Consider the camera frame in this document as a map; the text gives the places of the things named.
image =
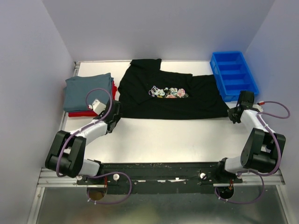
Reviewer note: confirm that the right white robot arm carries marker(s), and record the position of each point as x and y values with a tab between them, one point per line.
263	149

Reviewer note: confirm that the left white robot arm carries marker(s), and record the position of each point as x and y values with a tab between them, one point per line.
66	154

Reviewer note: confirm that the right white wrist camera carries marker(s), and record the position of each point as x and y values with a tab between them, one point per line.
258	106

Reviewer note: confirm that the folded teal t-shirt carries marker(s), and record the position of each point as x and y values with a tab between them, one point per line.
82	91

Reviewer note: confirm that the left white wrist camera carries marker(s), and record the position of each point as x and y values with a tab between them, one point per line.
97	107

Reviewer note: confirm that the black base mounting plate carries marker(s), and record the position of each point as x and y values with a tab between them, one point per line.
164	178

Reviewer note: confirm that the blue plastic bin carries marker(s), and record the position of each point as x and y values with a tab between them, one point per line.
232	75

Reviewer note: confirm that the folded red t-shirt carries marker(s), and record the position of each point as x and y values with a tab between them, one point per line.
90	113

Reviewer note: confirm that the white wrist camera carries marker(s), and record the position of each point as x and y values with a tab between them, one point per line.
258	106
97	107

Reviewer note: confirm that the black floral print t-shirt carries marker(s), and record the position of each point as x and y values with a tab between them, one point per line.
147	92

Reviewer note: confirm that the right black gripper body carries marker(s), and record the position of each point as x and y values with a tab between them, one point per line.
232	117

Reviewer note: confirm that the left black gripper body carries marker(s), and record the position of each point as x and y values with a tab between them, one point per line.
118	116

